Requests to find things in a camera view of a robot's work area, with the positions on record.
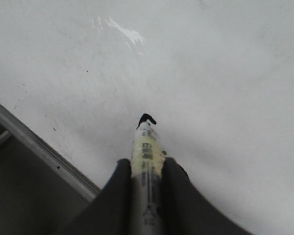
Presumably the white whiteboard with metal frame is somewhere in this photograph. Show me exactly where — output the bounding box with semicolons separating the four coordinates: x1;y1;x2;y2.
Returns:
0;0;294;235

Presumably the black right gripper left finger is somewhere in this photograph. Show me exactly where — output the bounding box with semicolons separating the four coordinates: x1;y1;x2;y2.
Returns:
56;159;131;235

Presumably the white whiteboard marker pen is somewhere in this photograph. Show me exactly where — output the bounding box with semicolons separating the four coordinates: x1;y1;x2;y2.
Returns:
129;114;165;235

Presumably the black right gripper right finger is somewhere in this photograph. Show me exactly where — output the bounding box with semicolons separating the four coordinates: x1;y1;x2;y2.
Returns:
160;157;250;235

